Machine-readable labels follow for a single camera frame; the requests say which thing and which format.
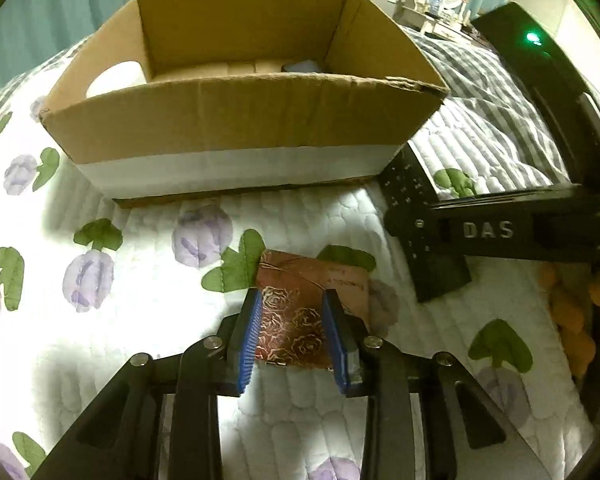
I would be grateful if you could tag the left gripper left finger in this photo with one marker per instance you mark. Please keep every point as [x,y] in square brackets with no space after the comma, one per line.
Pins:
[218,365]

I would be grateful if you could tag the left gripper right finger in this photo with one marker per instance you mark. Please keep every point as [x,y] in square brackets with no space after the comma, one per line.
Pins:
[366,366]

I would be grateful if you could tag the red rose pattern wallet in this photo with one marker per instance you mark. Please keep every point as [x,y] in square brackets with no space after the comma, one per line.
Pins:
[292,289]

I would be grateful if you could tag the black remote control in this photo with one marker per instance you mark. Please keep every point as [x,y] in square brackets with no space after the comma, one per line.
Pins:
[410,196]

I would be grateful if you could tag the white power adapter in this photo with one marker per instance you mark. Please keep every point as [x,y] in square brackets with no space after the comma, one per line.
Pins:
[303,67]

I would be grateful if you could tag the person's right hand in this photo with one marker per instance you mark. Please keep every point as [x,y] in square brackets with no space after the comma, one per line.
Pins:
[572,291]

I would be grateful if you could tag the white floral quilted mat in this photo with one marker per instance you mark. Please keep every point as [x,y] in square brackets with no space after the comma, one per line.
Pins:
[85,285]

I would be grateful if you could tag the white dressing table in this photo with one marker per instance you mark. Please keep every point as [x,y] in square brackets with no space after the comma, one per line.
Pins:
[444,24]

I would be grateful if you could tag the brown cardboard box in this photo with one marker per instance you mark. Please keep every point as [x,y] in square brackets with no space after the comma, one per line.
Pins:
[217,112]

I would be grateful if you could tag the white round jar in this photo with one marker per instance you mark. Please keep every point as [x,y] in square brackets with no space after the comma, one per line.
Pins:
[127,74]

